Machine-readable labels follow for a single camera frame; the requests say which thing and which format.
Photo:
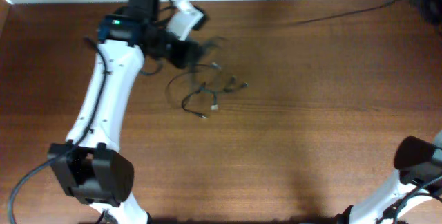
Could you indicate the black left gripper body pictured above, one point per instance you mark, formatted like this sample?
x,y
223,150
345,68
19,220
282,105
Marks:
x,y
193,54

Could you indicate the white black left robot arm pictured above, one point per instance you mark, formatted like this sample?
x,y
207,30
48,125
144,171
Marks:
x,y
89,166

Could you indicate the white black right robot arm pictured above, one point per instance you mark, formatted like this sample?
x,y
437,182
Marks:
x,y
416,179

